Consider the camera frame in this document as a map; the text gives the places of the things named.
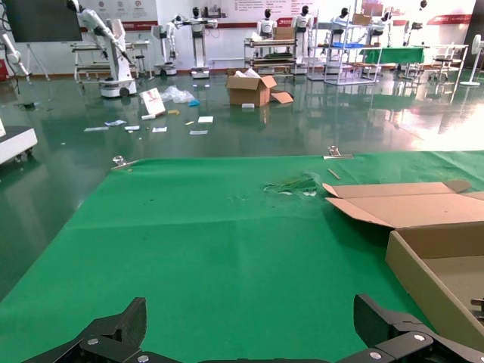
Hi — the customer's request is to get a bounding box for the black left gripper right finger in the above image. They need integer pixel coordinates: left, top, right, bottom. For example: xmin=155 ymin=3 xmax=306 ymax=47
xmin=340 ymin=293 xmax=484 ymax=363

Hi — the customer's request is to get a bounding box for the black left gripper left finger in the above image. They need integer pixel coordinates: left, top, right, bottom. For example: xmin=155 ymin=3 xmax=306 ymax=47
xmin=22 ymin=297 xmax=163 ymax=363

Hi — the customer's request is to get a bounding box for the white arm robot on base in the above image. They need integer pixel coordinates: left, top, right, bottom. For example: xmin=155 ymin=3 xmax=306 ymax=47
xmin=66 ymin=0 xmax=138 ymax=99

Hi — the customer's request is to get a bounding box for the white jointed robot arm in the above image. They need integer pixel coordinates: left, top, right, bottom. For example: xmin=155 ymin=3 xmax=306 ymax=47
xmin=0 ymin=29 xmax=32 ymax=79

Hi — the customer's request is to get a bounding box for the empty open cardboard box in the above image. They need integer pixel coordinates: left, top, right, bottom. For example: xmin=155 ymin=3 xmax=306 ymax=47
xmin=322 ymin=180 xmax=484 ymax=343

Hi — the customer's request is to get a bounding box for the large open cardboard floor box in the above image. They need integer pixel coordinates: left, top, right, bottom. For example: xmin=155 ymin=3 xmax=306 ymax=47
xmin=225 ymin=69 xmax=278 ymax=108

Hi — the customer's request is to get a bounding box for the metal cart with cardboard box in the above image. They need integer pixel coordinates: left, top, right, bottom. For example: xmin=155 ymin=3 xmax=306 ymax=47
xmin=243 ymin=26 xmax=299 ymax=76

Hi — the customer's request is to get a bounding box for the green table cloth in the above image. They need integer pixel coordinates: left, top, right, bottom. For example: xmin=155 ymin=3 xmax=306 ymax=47
xmin=0 ymin=150 xmax=484 ymax=363

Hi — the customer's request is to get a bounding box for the silver binder clip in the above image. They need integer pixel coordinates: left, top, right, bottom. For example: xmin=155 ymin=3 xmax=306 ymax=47
xmin=323 ymin=145 xmax=355 ymax=161
xmin=110 ymin=154 xmax=139 ymax=172

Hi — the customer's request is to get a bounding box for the white machine base with casters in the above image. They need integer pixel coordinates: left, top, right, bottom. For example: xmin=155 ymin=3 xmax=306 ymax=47
xmin=0 ymin=116 xmax=39 ymax=166

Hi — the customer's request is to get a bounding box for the white paper bag red print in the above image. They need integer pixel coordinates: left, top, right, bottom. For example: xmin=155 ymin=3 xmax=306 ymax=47
xmin=138 ymin=88 xmax=167 ymax=119

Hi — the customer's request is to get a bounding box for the clear plastic bag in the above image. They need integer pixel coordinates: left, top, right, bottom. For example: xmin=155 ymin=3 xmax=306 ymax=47
xmin=160 ymin=85 xmax=196 ymax=104

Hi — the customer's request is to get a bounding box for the flat cardboard piece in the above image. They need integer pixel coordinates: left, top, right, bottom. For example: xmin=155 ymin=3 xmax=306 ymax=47
xmin=269 ymin=89 xmax=294 ymax=104

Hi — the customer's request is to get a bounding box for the table with green cover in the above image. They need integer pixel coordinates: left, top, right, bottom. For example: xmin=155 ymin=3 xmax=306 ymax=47
xmin=358 ymin=45 xmax=429 ymax=67

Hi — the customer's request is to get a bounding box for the white shelf rack blue tray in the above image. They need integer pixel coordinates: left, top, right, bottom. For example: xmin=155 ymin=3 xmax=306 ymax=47
xmin=307 ymin=20 xmax=383 ymax=85

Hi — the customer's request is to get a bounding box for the white metal work table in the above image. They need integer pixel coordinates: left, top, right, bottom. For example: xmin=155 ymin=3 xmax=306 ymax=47
xmin=70 ymin=39 xmax=151 ymax=83

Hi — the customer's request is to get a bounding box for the white standing fan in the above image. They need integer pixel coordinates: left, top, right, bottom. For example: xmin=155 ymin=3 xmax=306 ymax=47
xmin=458 ymin=33 xmax=484 ymax=88

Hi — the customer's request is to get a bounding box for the white robot beside panel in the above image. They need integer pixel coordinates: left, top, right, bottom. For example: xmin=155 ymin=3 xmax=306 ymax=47
xmin=151 ymin=20 xmax=178 ymax=77

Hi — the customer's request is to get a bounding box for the white humanoid robot black head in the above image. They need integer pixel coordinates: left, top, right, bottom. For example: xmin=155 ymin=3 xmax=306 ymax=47
xmin=402 ymin=0 xmax=429 ymax=47
xmin=257 ymin=9 xmax=276 ymax=39
xmin=331 ymin=7 xmax=352 ymax=43
xmin=290 ymin=5 xmax=315 ymax=75
xmin=379 ymin=11 xmax=395 ymax=38

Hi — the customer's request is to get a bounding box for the humanoid robot with outstretched arms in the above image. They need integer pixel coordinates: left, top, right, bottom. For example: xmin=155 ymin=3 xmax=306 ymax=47
xmin=166 ymin=6 xmax=220 ymax=80

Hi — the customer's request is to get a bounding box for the black display board on stand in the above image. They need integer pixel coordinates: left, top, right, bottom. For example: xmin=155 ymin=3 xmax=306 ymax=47
xmin=2 ymin=0 xmax=84 ymax=81

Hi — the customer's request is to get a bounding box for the white red wall poster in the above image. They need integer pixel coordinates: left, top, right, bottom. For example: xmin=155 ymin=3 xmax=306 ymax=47
xmin=82 ymin=0 xmax=159 ymax=24

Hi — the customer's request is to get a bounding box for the wide wall display board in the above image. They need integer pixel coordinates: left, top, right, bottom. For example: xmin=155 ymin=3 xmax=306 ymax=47
xmin=209 ymin=0 xmax=319 ymax=28

